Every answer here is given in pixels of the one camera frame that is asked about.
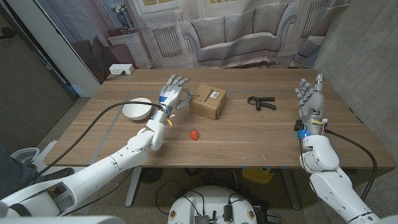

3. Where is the white power strip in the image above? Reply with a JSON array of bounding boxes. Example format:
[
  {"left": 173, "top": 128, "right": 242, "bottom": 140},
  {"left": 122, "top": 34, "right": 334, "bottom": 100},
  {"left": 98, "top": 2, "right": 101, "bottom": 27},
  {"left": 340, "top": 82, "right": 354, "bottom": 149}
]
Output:
[{"left": 108, "top": 63, "right": 135, "bottom": 75}]

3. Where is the dark shoe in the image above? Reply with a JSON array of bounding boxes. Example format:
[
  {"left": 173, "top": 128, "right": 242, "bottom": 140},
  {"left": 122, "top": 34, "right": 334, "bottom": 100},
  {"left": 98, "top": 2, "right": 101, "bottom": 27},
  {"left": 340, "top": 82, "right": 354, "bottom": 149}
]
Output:
[{"left": 40, "top": 167, "right": 75, "bottom": 183}]

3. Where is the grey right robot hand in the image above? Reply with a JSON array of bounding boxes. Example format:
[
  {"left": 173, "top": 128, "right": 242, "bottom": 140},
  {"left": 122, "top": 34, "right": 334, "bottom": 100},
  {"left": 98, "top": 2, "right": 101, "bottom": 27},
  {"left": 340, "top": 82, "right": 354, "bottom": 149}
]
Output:
[{"left": 294, "top": 73, "right": 327, "bottom": 136}]

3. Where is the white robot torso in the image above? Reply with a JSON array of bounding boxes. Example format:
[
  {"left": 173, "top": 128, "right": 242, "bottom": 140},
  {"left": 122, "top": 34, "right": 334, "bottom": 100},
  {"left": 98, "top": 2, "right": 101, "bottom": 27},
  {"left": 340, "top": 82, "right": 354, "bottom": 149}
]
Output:
[{"left": 167, "top": 185, "right": 258, "bottom": 224}]

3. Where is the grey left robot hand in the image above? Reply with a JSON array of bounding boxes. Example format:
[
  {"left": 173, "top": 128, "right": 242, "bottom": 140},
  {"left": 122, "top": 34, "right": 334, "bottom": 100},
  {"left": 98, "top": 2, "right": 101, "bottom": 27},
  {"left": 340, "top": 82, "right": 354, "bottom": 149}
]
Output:
[{"left": 158, "top": 73, "right": 193, "bottom": 116}]

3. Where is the black floor cable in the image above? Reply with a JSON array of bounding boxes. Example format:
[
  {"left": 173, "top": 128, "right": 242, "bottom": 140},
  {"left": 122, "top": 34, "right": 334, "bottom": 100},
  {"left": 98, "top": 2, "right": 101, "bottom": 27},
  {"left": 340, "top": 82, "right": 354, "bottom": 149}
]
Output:
[{"left": 154, "top": 179, "right": 206, "bottom": 216}]

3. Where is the brown cardboard package box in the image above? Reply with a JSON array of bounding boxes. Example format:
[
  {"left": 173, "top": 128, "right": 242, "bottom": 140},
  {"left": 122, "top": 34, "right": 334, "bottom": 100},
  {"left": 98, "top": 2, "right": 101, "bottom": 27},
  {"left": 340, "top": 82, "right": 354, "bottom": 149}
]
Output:
[{"left": 188, "top": 84, "right": 227, "bottom": 121}]

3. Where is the black hand grip trainer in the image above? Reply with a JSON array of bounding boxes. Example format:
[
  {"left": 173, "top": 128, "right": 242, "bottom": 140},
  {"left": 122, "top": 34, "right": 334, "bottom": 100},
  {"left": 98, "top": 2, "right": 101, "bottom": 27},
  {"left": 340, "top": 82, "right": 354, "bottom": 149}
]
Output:
[{"left": 247, "top": 96, "right": 277, "bottom": 111}]

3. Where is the white table leg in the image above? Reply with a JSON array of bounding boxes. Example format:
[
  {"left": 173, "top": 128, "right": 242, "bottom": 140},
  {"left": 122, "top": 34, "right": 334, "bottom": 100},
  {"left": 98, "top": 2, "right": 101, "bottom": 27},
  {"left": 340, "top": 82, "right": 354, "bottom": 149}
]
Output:
[
  {"left": 281, "top": 167, "right": 301, "bottom": 211},
  {"left": 124, "top": 167, "right": 142, "bottom": 208}
]

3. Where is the white round stand base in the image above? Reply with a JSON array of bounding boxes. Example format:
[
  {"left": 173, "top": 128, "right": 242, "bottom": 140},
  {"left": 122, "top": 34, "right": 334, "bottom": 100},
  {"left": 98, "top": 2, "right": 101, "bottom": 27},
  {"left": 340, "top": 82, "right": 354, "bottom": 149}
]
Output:
[{"left": 11, "top": 140, "right": 75, "bottom": 178}]

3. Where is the black power strip cord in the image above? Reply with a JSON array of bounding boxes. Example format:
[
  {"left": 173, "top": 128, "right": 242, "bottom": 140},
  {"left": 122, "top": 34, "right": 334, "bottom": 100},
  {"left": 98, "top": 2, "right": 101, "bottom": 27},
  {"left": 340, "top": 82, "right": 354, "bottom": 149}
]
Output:
[{"left": 105, "top": 70, "right": 127, "bottom": 82}]

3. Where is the person leg in jeans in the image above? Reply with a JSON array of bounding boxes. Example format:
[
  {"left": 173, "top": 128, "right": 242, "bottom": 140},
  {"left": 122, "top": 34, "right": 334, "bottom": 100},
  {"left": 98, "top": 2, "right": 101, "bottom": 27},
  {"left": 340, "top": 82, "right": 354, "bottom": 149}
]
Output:
[{"left": 0, "top": 144, "right": 44, "bottom": 200}]

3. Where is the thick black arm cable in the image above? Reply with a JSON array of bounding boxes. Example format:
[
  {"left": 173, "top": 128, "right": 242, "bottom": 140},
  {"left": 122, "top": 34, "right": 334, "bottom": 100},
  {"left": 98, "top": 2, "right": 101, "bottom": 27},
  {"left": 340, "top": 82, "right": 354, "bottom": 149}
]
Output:
[
  {"left": 18, "top": 101, "right": 165, "bottom": 187},
  {"left": 325, "top": 129, "right": 379, "bottom": 202}
]

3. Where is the white ceramic bowl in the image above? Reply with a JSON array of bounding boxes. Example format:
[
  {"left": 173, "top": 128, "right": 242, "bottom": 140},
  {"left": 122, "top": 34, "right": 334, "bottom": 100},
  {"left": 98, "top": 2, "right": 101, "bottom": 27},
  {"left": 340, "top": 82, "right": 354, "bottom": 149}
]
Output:
[{"left": 122, "top": 97, "right": 154, "bottom": 121}]

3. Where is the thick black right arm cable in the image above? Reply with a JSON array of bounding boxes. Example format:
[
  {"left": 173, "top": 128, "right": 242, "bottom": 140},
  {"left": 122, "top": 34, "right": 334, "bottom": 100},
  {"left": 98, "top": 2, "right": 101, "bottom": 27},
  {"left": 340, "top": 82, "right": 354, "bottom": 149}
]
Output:
[{"left": 325, "top": 129, "right": 379, "bottom": 202}]

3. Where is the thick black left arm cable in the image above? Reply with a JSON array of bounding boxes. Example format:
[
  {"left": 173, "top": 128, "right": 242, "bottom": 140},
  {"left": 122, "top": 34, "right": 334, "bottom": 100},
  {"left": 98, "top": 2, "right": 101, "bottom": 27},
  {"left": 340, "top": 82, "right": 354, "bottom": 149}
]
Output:
[{"left": 18, "top": 101, "right": 165, "bottom": 187}]

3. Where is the printed living room backdrop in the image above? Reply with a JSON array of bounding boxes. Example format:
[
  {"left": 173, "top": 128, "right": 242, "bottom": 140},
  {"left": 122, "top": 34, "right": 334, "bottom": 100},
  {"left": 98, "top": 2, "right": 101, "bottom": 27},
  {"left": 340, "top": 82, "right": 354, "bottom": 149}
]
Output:
[{"left": 34, "top": 0, "right": 352, "bottom": 85}]

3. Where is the yellow plastic object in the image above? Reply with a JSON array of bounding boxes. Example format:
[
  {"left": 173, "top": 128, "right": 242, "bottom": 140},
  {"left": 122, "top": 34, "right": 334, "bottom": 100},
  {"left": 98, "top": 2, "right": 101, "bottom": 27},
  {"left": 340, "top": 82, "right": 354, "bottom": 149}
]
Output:
[{"left": 241, "top": 167, "right": 274, "bottom": 184}]

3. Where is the black round fan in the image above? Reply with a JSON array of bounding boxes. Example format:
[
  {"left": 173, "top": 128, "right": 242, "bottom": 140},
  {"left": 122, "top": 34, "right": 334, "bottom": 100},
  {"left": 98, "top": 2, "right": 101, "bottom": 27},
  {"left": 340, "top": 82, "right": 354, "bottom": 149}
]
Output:
[{"left": 139, "top": 167, "right": 164, "bottom": 184}]

